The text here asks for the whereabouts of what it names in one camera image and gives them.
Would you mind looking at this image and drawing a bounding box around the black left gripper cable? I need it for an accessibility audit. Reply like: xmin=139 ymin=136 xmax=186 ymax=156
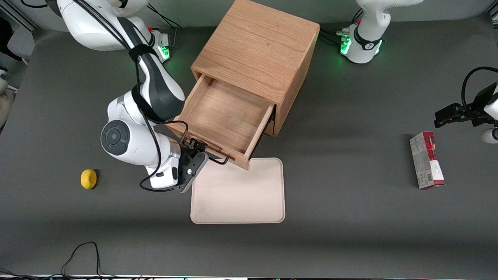
xmin=461 ymin=66 xmax=498 ymax=114

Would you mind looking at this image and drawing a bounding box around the black right arm base cable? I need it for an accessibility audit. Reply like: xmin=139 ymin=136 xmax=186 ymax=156
xmin=147 ymin=5 xmax=183 ymax=49

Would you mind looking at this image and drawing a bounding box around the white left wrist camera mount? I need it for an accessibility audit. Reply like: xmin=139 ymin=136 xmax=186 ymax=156
xmin=480 ymin=128 xmax=498 ymax=145

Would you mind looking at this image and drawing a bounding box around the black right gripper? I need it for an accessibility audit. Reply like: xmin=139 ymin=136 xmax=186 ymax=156
xmin=177 ymin=137 xmax=211 ymax=183

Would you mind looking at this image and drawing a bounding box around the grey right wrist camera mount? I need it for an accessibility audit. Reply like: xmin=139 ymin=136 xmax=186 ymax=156
xmin=174 ymin=152 xmax=209 ymax=194

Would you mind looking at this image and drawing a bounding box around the wooden drawer cabinet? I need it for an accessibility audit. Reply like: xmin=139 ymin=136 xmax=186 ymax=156
xmin=191 ymin=0 xmax=320 ymax=137

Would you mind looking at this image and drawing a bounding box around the cream rectangular tray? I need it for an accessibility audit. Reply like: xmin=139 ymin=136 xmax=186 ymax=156
xmin=190 ymin=157 xmax=286 ymax=224

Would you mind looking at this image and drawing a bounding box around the red plaid cardboard box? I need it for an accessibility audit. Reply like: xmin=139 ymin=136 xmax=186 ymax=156
xmin=409 ymin=131 xmax=446 ymax=190

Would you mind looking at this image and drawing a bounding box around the black looped table cable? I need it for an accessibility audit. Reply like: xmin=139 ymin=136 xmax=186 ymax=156
xmin=61 ymin=241 xmax=103 ymax=278

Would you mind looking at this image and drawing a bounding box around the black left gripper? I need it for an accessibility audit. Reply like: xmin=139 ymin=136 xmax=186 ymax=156
xmin=435 ymin=82 xmax=498 ymax=128

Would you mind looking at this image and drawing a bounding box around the yellow lemon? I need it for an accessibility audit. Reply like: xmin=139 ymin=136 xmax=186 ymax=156
xmin=81 ymin=169 xmax=97 ymax=190

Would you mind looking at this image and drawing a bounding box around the black metal drawer handle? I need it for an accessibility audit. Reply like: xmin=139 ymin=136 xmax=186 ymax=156
xmin=206 ymin=152 xmax=230 ymax=165

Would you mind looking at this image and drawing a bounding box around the black arm base cable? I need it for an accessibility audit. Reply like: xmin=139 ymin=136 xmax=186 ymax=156
xmin=318 ymin=28 xmax=351 ymax=46
xmin=147 ymin=5 xmax=183 ymax=49

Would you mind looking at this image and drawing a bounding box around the black left arm base cable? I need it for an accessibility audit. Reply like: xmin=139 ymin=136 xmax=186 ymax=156
xmin=318 ymin=28 xmax=351 ymax=46

